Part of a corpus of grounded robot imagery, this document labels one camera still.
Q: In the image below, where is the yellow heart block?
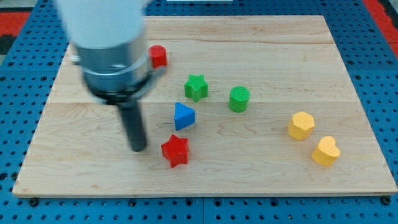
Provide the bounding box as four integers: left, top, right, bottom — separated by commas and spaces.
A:
311, 136, 341, 167

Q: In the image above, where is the green cylinder block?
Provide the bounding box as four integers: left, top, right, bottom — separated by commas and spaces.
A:
228, 86, 250, 113

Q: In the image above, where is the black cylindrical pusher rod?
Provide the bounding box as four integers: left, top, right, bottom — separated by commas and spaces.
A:
117, 101, 147, 152

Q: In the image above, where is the blue triangle block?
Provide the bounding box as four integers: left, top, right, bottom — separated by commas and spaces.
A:
174, 102, 195, 131

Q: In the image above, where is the red cylinder block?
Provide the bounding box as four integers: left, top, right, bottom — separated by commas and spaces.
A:
148, 45, 168, 69

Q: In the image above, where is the red star block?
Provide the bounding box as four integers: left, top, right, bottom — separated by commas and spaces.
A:
161, 134, 189, 168

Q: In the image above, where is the green star block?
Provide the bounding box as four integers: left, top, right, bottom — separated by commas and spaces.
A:
184, 74, 208, 103

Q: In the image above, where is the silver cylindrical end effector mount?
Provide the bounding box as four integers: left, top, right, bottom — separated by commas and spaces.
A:
75, 35, 165, 105

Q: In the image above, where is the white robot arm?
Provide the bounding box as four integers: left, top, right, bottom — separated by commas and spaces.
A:
55, 0, 166, 152

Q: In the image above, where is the yellow hexagon block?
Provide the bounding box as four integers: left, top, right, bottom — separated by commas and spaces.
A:
287, 111, 315, 141

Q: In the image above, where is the wooden board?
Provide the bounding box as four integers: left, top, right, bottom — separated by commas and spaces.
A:
12, 16, 397, 198

